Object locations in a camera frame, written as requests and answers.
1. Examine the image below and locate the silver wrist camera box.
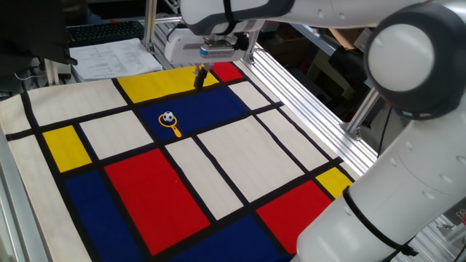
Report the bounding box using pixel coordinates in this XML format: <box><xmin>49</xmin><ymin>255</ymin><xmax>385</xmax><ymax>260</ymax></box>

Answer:
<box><xmin>199</xmin><ymin>39</ymin><xmax>237</xmax><ymax>59</ymax></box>

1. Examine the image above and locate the brown cardboard box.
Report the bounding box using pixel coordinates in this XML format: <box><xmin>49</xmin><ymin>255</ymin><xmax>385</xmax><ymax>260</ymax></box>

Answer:
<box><xmin>329</xmin><ymin>28</ymin><xmax>369</xmax><ymax>51</ymax></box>

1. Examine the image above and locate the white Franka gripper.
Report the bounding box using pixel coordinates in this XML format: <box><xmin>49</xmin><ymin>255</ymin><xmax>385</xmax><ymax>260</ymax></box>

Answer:
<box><xmin>164</xmin><ymin>28</ymin><xmax>250</xmax><ymax>90</ymax></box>

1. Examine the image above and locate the yellow soccer ball pan toy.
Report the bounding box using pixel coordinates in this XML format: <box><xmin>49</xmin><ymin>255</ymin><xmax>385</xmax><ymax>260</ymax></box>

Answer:
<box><xmin>158</xmin><ymin>112</ymin><xmax>182</xmax><ymax>138</ymax></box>

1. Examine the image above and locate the stack of printed papers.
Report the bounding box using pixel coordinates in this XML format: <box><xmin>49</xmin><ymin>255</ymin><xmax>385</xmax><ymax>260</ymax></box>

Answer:
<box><xmin>68</xmin><ymin>38</ymin><xmax>164</xmax><ymax>82</ymax></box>

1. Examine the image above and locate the black monitor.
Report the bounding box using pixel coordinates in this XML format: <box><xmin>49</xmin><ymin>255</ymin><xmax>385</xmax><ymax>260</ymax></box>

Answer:
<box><xmin>0</xmin><ymin>0</ymin><xmax>78</xmax><ymax>66</ymax></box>

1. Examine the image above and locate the aluminium frame post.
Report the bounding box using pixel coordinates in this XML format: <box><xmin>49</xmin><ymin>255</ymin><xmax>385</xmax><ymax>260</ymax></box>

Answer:
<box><xmin>242</xmin><ymin>28</ymin><xmax>261</xmax><ymax>65</ymax></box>
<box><xmin>143</xmin><ymin>0</ymin><xmax>158</xmax><ymax>54</ymax></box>
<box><xmin>344</xmin><ymin>87</ymin><xmax>382</xmax><ymax>141</ymax></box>

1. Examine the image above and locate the black keyboard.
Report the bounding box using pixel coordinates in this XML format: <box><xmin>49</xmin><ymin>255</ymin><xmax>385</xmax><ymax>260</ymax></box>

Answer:
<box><xmin>66</xmin><ymin>20</ymin><xmax>146</xmax><ymax>48</ymax></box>

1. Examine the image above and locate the Mondrian pattern cloth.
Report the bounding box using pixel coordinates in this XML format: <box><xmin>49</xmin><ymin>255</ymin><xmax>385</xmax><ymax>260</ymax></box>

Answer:
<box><xmin>0</xmin><ymin>60</ymin><xmax>356</xmax><ymax>262</ymax></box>

